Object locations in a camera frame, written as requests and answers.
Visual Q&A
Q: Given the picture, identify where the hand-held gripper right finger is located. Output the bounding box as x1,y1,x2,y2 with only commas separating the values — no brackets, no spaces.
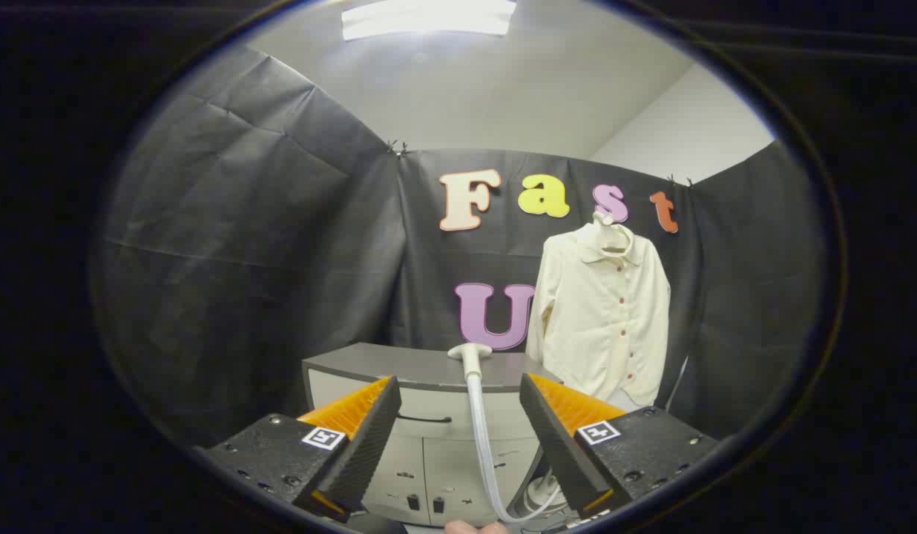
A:
519,372,719,520

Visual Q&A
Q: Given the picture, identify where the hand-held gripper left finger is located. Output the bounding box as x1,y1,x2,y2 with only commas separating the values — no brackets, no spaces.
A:
194,375,402,524

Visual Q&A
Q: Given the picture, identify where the cream button shirt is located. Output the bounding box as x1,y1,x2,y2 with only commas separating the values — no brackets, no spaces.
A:
525,219,671,407

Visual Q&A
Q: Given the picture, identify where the white clothes hanger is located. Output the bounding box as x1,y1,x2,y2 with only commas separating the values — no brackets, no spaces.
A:
592,211,631,257

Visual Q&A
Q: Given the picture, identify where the grey cabinet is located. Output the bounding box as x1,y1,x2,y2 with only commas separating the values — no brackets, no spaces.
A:
301,341,563,529

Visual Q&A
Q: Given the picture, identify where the black backdrop cloth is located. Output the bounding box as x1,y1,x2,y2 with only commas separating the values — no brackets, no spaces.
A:
95,44,830,461

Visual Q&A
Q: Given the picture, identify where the ceiling light panel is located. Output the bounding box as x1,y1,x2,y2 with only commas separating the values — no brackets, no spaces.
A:
342,0,517,42

